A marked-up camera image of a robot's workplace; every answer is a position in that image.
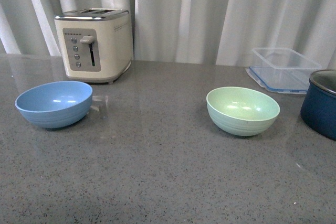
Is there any dark blue saucepan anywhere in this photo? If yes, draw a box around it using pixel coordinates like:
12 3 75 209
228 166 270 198
300 70 335 140

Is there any blue plastic bowl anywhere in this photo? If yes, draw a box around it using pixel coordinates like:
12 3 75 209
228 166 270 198
15 81 93 129

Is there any clear plastic food container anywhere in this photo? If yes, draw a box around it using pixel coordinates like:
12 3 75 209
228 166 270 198
246 48 322 94

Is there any white curtain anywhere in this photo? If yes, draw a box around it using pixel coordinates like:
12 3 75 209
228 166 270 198
1 0 335 69

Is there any green plastic bowl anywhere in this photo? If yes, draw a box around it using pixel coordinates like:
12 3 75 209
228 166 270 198
206 87 280 136

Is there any cream two-slot toaster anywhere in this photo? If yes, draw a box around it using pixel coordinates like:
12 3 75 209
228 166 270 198
54 8 134 83

